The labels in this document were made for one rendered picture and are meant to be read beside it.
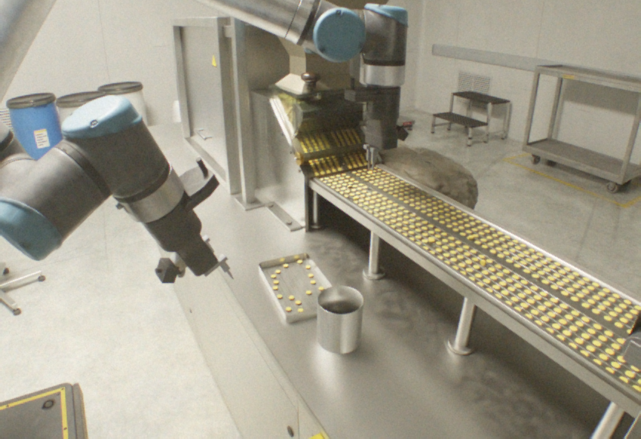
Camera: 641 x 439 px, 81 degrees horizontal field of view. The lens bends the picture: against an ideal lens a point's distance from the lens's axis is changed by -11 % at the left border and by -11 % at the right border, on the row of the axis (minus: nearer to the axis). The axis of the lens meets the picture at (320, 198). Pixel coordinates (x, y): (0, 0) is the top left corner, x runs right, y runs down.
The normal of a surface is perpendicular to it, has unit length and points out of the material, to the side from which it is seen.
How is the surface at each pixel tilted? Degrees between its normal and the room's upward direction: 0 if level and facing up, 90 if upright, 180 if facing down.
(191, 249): 107
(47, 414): 0
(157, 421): 0
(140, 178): 99
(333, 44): 92
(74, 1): 90
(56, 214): 80
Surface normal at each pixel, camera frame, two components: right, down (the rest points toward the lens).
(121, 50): 0.50, 0.36
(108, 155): 0.66, -0.04
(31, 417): 0.00, -0.91
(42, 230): 0.78, 0.25
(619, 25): -0.87, 0.21
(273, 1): 0.16, 0.26
